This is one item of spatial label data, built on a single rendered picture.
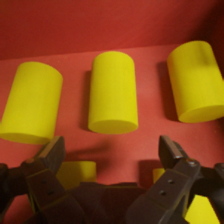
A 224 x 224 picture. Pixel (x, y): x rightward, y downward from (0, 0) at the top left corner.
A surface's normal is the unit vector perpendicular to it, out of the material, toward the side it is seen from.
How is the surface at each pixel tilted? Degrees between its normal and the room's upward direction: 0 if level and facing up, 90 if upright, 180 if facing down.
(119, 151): 0
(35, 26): 90
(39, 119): 47
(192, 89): 39
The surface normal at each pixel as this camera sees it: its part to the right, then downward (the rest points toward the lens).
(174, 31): 0.09, 0.92
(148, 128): -0.03, -0.39
